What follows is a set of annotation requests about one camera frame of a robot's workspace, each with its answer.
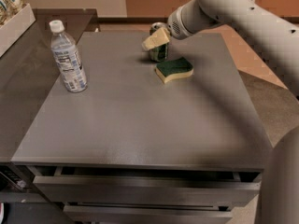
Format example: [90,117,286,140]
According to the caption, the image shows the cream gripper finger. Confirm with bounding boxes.
[142,27,171,51]

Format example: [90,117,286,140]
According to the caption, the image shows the green soda can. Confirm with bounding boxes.
[149,21,170,63]

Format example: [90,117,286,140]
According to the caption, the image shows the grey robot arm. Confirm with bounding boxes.
[142,0,299,224]

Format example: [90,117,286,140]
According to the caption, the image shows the green and yellow sponge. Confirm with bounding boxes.
[155,57,193,83]

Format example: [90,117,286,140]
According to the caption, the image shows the clear plastic water bottle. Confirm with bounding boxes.
[50,20,88,92]

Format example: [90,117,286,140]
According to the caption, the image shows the grey drawer cabinet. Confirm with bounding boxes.
[13,32,271,214]

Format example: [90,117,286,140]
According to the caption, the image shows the white snack box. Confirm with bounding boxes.
[0,4,36,57]

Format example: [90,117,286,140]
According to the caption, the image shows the packaged snacks in box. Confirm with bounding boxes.
[0,0,24,25]

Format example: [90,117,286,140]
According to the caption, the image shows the upper grey drawer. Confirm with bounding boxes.
[34,175,260,206]

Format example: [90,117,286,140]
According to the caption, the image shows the grey drawer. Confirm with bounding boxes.
[64,206,232,224]
[34,175,260,206]

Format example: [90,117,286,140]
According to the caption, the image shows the lower grey drawer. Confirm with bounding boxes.
[64,206,232,224]

